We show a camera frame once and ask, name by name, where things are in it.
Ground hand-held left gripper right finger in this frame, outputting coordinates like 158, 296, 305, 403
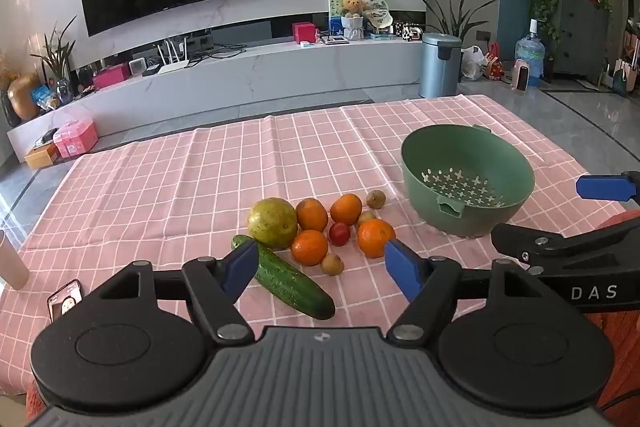
384, 239, 548, 348

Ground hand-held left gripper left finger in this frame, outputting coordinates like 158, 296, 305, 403
92, 239, 260, 348

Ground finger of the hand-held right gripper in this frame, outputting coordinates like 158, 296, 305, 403
576, 171, 640, 208
491, 218, 640, 279

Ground orange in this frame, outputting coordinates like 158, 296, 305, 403
329, 193, 363, 226
357, 219, 397, 259
295, 198, 329, 233
291, 230, 329, 267

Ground green cucumber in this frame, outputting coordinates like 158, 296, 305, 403
231, 234, 336, 321

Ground yellow-green pomelo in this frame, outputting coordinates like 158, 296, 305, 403
246, 198, 299, 251

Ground red tomato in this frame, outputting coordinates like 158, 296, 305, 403
328, 222, 351, 247

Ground green colander bowl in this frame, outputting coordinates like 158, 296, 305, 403
401, 124, 537, 239

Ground pink checked tablecloth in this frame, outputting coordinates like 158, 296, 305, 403
0, 94, 640, 400

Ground small pink space heater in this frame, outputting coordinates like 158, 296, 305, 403
512, 59, 532, 92

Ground blue water jug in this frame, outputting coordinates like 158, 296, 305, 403
515, 19, 546, 88

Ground dark grey cabinet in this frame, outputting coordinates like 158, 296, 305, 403
554, 0, 614, 80

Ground red gift bag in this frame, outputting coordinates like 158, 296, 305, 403
484, 43, 506, 82

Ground smartphone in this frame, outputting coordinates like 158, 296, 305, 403
47, 279, 84, 323

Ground white plastic bag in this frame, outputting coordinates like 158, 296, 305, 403
460, 46, 486, 82

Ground white marble media console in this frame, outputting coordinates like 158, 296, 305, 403
7, 38, 427, 164

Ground grey pedal trash can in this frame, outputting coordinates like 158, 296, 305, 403
418, 33, 464, 99

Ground pink plastic storage box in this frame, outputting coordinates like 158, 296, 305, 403
53, 117, 100, 159

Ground white router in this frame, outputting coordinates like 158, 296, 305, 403
150, 37, 194, 76

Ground long-leaf potted plant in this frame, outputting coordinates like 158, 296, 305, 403
415, 0, 497, 52

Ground orange cardboard box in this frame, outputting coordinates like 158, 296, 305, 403
25, 142, 61, 170

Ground pink flat box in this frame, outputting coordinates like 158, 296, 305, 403
92, 63, 131, 90

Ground black and white figurines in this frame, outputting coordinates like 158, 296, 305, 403
394, 22, 425, 42

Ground red box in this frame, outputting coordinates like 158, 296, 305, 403
292, 22, 317, 44

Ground teddy bear bouquet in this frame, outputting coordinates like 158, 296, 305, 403
341, 0, 367, 42

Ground brown round vase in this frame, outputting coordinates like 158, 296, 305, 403
7, 74, 42, 124

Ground slim-leaf potted plant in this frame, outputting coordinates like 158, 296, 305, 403
29, 16, 79, 105

